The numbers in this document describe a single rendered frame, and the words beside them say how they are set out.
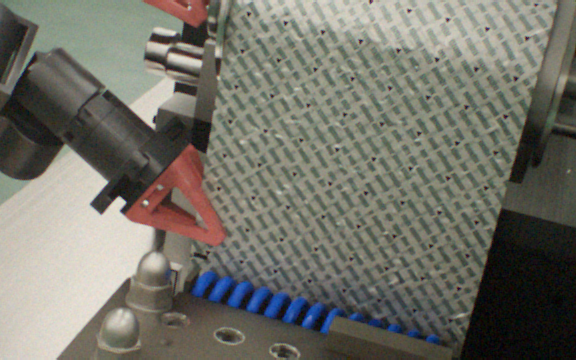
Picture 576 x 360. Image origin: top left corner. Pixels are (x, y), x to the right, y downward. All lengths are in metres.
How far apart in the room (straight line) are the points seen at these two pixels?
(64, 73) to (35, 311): 0.29
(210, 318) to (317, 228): 0.11
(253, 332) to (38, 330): 0.28
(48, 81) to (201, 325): 0.23
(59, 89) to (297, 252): 0.23
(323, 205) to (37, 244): 0.44
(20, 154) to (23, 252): 0.27
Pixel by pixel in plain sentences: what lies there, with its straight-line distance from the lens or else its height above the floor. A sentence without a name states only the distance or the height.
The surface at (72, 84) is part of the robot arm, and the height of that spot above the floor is 1.17.
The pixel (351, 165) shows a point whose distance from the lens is 0.91.
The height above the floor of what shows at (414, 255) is 1.10.
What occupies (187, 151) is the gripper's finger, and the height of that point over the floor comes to 1.13.
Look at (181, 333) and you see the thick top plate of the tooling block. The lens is 0.90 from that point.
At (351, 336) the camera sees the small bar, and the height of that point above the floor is 1.05.
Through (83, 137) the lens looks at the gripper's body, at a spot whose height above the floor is 1.13.
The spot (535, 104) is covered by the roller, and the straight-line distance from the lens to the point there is 0.89.
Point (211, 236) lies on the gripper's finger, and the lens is 0.96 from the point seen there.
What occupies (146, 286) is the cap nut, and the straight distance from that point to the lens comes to 0.91.
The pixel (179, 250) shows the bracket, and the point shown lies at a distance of 1.08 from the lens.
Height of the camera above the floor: 1.49
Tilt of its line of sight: 23 degrees down
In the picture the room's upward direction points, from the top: 11 degrees clockwise
